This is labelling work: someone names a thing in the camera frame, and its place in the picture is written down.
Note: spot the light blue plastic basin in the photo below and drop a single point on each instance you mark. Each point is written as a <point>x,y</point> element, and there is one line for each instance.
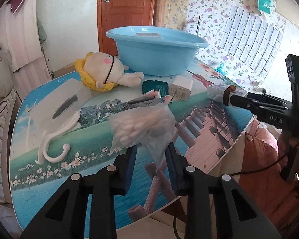
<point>156,51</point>

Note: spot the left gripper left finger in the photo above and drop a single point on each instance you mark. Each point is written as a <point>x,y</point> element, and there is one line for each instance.
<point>64,214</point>

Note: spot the white plush toy yellow hood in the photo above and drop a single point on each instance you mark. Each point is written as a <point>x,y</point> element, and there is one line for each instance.
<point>102,72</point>

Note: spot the brown wooden door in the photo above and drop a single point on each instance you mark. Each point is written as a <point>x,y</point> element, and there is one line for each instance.
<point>118,13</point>

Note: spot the white wardrobe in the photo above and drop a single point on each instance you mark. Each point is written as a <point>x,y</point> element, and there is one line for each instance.
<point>19,36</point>

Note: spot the white power adapter plug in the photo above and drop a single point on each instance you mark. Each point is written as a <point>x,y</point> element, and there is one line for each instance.
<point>180,88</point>

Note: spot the printed foil sachet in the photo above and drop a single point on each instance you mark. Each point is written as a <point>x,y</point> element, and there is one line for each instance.
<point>150,98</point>

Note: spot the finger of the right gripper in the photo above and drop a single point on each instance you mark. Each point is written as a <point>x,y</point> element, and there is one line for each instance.
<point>265,98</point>
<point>255,107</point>

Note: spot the bag of cotton swabs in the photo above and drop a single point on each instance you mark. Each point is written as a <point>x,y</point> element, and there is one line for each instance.
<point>153,127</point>

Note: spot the white plastic hook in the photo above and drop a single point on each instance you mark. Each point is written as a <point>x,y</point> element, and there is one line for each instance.
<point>50,148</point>

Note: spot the teal hanging paper bag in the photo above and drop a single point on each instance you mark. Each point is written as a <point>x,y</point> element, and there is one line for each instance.
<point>264,6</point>

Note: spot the translucent plastic storage box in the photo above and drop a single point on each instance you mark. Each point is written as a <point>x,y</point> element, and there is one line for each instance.
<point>60,105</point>

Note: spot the grey hanging bag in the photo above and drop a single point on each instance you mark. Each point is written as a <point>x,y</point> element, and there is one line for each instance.
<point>6,80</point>

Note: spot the dark green snack packet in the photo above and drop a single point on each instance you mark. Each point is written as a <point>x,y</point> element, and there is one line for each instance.
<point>155,85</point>

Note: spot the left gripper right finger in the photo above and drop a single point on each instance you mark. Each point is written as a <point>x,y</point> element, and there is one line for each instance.
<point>220,198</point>

